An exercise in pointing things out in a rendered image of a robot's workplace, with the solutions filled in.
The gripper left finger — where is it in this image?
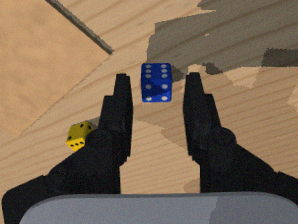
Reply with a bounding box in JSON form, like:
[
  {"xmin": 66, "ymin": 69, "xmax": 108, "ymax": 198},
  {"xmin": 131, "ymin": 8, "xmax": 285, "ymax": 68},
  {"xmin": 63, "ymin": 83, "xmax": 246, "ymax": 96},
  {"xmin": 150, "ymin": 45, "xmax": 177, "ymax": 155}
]
[{"xmin": 1, "ymin": 73, "xmax": 133, "ymax": 224}]

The yellow die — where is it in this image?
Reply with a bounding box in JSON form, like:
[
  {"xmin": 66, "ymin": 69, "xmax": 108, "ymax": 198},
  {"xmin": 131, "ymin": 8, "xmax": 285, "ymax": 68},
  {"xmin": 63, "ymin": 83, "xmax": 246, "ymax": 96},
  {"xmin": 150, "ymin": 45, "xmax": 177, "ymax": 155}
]
[{"xmin": 66, "ymin": 121, "xmax": 95, "ymax": 151}]

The tan square mat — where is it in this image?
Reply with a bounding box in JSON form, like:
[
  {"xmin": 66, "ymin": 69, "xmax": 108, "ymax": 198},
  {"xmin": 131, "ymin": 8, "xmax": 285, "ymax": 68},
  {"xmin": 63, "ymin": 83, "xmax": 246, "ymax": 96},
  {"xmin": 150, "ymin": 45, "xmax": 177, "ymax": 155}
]
[{"xmin": 0, "ymin": 0, "xmax": 111, "ymax": 138}]

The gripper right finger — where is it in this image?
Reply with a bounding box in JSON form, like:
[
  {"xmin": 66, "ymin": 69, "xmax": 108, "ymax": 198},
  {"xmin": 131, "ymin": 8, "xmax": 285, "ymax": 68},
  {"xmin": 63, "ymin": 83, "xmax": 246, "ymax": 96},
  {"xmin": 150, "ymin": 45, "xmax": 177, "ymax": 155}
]
[{"xmin": 182, "ymin": 72, "xmax": 298, "ymax": 206}]

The blue die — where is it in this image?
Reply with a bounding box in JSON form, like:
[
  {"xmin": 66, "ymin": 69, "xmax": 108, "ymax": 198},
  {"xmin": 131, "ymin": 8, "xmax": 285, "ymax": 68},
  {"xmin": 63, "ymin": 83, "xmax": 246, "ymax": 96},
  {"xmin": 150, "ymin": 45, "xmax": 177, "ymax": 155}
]
[{"xmin": 141, "ymin": 63, "xmax": 172, "ymax": 102}]

